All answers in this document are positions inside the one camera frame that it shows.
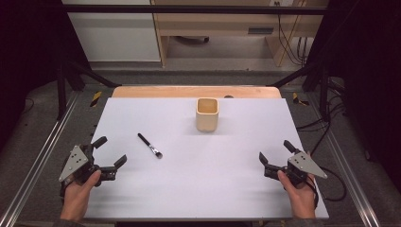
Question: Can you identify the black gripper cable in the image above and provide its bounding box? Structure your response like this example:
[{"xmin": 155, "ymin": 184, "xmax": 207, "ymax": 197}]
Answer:
[{"xmin": 310, "ymin": 166, "xmax": 348, "ymax": 202}]

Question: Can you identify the beige square cup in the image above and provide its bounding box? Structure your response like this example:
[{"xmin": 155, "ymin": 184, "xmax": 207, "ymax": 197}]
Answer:
[{"xmin": 195, "ymin": 97, "xmax": 220, "ymax": 132}]

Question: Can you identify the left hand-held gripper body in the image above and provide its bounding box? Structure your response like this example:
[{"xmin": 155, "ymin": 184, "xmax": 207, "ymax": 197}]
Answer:
[{"xmin": 58, "ymin": 143, "xmax": 118, "ymax": 187}]

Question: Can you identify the light wooden desk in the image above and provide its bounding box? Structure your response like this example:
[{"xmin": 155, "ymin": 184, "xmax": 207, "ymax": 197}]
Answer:
[{"xmin": 150, "ymin": 0, "xmax": 330, "ymax": 68}]

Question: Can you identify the black floor cable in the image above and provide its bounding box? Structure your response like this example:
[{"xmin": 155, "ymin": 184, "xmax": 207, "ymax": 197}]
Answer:
[{"xmin": 296, "ymin": 77, "xmax": 348, "ymax": 156}]

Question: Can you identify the black frame strut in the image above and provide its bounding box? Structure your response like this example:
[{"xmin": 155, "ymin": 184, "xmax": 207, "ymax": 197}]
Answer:
[
  {"xmin": 268, "ymin": 61, "xmax": 331, "ymax": 121},
  {"xmin": 56, "ymin": 61, "xmax": 122, "ymax": 121}
]

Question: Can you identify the black hanging desk cable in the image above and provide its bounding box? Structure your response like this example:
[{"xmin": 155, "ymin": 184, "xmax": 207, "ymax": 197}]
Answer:
[{"xmin": 276, "ymin": 1, "xmax": 309, "ymax": 67}]

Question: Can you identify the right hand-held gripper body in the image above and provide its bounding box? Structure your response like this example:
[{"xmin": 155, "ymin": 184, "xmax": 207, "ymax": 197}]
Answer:
[{"xmin": 264, "ymin": 150, "xmax": 328, "ymax": 187}]

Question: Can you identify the person's right hand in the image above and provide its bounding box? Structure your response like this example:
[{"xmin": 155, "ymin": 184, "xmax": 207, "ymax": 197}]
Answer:
[{"xmin": 277, "ymin": 169, "xmax": 317, "ymax": 219}]

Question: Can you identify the yellow black tape strip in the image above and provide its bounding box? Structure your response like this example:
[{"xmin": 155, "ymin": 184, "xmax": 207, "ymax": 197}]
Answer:
[
  {"xmin": 90, "ymin": 91, "xmax": 103, "ymax": 108},
  {"xmin": 291, "ymin": 92, "xmax": 310, "ymax": 107}
]

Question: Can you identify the black curtain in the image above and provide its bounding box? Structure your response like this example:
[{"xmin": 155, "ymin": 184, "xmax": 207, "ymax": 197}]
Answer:
[
  {"xmin": 305, "ymin": 0, "xmax": 401, "ymax": 164},
  {"xmin": 0, "ymin": 0, "xmax": 93, "ymax": 150}
]

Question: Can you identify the person's left hand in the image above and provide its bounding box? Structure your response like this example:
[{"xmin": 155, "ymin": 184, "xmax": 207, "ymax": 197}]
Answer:
[{"xmin": 60, "ymin": 169, "xmax": 102, "ymax": 221}]

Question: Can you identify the white table mat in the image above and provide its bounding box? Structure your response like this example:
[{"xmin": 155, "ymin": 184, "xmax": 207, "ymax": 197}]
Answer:
[{"xmin": 84, "ymin": 96, "xmax": 329, "ymax": 220}]

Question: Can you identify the white cabinet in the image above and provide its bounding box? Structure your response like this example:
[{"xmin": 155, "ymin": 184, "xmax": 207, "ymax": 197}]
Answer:
[{"xmin": 61, "ymin": 0, "xmax": 162, "ymax": 63}]

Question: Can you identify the black horizontal frame bar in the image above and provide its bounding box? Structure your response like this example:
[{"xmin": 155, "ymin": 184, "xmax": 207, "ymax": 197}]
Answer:
[{"xmin": 61, "ymin": 4, "xmax": 329, "ymax": 16}]

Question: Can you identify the grey desk label plate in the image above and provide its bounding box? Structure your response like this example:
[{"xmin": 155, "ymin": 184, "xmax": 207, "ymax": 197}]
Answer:
[{"xmin": 247, "ymin": 26, "xmax": 274, "ymax": 35}]

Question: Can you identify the aluminium rail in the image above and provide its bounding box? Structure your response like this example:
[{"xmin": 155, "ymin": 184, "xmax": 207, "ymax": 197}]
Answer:
[
  {"xmin": 0, "ymin": 91, "xmax": 79, "ymax": 227},
  {"xmin": 306, "ymin": 94, "xmax": 382, "ymax": 227}
]

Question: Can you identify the black makeup brush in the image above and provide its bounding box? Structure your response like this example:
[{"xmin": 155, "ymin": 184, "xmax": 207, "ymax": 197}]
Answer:
[{"xmin": 137, "ymin": 132, "xmax": 164, "ymax": 160}]

